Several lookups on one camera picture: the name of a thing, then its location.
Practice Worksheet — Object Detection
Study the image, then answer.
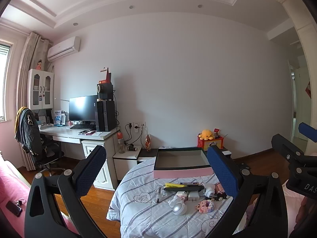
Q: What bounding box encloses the white air conditioner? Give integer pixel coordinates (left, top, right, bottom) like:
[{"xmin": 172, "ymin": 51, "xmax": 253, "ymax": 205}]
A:
[{"xmin": 47, "ymin": 36, "xmax": 81, "ymax": 61}]

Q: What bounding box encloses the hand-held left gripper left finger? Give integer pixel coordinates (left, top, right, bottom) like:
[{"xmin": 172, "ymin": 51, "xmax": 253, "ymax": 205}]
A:
[{"xmin": 24, "ymin": 145, "xmax": 107, "ymax": 238}]

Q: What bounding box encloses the black phone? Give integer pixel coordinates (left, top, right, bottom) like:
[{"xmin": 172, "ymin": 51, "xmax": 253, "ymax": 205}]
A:
[{"xmin": 6, "ymin": 201, "xmax": 23, "ymax": 217}]

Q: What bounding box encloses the black computer monitor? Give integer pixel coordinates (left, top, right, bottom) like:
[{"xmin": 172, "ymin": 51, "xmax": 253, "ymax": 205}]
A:
[{"xmin": 69, "ymin": 95, "xmax": 98, "ymax": 124}]

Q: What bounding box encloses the white nightstand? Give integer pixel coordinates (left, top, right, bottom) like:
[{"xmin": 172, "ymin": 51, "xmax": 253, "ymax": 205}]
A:
[{"xmin": 113, "ymin": 145, "xmax": 142, "ymax": 182}]

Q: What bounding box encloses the red toy box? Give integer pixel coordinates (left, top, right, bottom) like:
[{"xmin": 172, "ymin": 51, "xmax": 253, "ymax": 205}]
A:
[{"xmin": 197, "ymin": 134, "xmax": 224, "ymax": 150}]

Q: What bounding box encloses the white wall socket row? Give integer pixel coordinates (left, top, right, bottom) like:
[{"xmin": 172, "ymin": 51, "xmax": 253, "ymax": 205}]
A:
[{"xmin": 126, "ymin": 121, "xmax": 147, "ymax": 132}]

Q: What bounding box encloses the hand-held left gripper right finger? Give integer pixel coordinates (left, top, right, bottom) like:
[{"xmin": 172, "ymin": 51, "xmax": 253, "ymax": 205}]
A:
[{"xmin": 207, "ymin": 144, "xmax": 289, "ymax": 238}]

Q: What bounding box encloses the silver dome light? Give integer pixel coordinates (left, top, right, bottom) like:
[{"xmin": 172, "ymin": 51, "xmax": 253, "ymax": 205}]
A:
[{"xmin": 173, "ymin": 202, "xmax": 188, "ymax": 216}]

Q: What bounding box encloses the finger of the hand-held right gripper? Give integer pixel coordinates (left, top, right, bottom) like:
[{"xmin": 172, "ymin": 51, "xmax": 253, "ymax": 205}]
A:
[
  {"xmin": 298, "ymin": 122, "xmax": 317, "ymax": 143},
  {"xmin": 271, "ymin": 133, "xmax": 305, "ymax": 164}
]

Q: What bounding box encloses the black keyboard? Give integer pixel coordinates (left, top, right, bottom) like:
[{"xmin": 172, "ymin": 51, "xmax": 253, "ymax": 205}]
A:
[{"xmin": 70, "ymin": 124, "xmax": 96, "ymax": 130}]

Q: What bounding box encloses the black computer tower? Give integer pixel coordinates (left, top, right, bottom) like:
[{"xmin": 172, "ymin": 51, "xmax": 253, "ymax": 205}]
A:
[{"xmin": 95, "ymin": 100, "xmax": 117, "ymax": 132}]

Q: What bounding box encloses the white glass-door cabinet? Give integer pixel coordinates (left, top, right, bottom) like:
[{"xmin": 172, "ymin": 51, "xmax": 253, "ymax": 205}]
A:
[{"xmin": 26, "ymin": 69, "xmax": 55, "ymax": 110}]

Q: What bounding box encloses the black office chair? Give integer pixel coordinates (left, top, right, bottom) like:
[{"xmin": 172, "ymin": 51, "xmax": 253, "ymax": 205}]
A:
[{"xmin": 15, "ymin": 107, "xmax": 66, "ymax": 176}]

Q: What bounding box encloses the yellow octopus plush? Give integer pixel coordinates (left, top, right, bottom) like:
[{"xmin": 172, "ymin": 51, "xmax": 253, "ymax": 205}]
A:
[{"xmin": 199, "ymin": 129, "xmax": 214, "ymax": 141}]

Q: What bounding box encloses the pink bed cover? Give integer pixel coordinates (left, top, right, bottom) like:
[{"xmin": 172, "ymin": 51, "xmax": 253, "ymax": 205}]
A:
[{"xmin": 0, "ymin": 151, "xmax": 77, "ymax": 238}]

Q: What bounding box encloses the black speaker box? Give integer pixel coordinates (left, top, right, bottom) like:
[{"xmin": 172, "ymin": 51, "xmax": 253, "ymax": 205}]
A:
[{"xmin": 96, "ymin": 84, "xmax": 114, "ymax": 101}]

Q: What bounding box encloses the pale rounded object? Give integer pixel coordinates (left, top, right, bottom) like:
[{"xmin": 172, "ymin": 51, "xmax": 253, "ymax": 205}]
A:
[{"xmin": 204, "ymin": 183, "xmax": 216, "ymax": 199}]

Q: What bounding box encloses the pink storage box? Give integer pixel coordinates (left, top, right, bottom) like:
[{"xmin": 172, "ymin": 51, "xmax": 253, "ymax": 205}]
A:
[{"xmin": 154, "ymin": 147, "xmax": 213, "ymax": 179}]

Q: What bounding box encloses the black remote control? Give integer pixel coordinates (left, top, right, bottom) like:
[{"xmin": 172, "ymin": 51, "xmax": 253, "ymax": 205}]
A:
[{"xmin": 164, "ymin": 185, "xmax": 205, "ymax": 193}]

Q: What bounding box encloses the pink block toy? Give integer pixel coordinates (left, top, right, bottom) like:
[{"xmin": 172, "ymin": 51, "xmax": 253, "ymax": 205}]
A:
[{"xmin": 196, "ymin": 200, "xmax": 214, "ymax": 213}]

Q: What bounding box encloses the window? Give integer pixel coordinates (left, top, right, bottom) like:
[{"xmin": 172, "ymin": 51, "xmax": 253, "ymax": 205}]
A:
[{"xmin": 0, "ymin": 40, "xmax": 13, "ymax": 122}]

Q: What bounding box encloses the dark low ledge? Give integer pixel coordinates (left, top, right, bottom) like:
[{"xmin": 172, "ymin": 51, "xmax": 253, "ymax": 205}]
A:
[{"xmin": 137, "ymin": 148, "xmax": 233, "ymax": 165}]

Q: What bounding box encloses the blue and white box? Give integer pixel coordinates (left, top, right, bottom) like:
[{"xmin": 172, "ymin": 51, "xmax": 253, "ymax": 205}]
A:
[{"xmin": 54, "ymin": 110, "xmax": 65, "ymax": 126}]

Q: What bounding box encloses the white door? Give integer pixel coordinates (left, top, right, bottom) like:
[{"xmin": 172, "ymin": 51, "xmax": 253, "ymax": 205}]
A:
[{"xmin": 287, "ymin": 59, "xmax": 310, "ymax": 142}]

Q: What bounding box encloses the black power cable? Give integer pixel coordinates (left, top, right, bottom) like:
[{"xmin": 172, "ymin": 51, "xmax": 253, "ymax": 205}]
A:
[{"xmin": 123, "ymin": 124, "xmax": 133, "ymax": 145}]

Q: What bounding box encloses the red triangular ornament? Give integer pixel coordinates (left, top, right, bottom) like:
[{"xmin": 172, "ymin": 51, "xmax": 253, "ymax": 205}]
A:
[{"xmin": 99, "ymin": 67, "xmax": 112, "ymax": 85}]

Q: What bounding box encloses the clear bottle orange cap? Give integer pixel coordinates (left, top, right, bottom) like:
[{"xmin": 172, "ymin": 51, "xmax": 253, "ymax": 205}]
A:
[{"xmin": 116, "ymin": 131, "xmax": 125, "ymax": 154}]

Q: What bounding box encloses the dark jacket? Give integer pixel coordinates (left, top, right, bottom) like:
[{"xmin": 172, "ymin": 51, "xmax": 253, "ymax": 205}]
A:
[{"xmin": 14, "ymin": 107, "xmax": 42, "ymax": 157}]

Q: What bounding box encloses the white desk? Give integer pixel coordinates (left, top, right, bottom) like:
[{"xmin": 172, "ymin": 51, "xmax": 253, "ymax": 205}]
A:
[{"xmin": 39, "ymin": 125, "xmax": 120, "ymax": 191}]

